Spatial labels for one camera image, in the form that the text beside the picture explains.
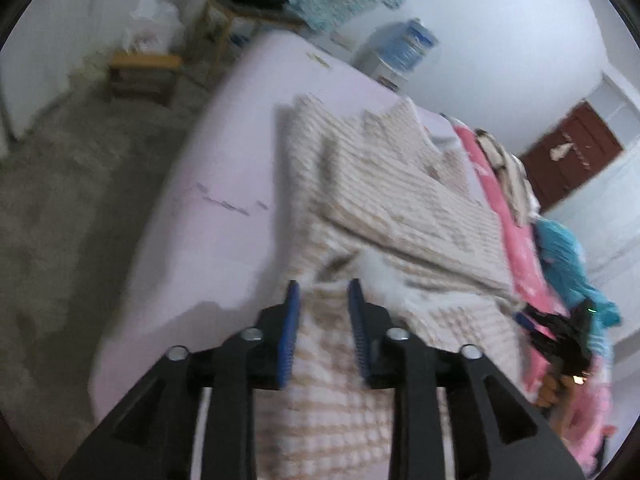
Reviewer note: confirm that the lilac glossy mat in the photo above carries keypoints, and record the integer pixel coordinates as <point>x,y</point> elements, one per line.
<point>215,170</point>

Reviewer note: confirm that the brown wooden door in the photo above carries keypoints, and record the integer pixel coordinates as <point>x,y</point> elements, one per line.
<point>570,170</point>

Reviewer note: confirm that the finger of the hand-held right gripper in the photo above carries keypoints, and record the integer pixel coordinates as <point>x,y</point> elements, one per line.
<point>532,327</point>

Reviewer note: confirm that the beige white houndstooth coat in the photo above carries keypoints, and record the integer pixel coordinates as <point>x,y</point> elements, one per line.
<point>400,220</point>

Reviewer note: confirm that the white water dispenser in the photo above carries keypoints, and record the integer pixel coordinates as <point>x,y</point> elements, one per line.
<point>372,67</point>

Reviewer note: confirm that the teal crumpled cloth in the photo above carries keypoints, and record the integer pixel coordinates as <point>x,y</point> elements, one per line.
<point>560,250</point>

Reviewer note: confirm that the wooden chair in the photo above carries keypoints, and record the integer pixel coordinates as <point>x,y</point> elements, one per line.
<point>225,15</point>

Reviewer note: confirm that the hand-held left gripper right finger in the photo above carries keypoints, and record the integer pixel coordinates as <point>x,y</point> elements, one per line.
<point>357,330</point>

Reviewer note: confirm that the person's right hand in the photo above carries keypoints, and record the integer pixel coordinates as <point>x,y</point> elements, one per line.
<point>549,391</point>

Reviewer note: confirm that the pink floral blanket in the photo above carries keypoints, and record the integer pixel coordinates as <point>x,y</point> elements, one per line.
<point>520,255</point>

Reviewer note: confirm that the blue water bottle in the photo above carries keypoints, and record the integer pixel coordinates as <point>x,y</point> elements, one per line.
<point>412,45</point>

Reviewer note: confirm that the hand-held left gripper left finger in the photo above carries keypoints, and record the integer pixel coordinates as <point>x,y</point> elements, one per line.
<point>290,330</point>

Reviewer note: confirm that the small wooden stool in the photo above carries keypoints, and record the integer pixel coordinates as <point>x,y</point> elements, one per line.
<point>145,62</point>

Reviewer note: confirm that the white plastic bag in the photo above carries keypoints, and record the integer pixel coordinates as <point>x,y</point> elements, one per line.
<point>150,30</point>

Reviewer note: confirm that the beige clothes pile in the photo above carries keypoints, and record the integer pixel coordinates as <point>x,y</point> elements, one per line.
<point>505,170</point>

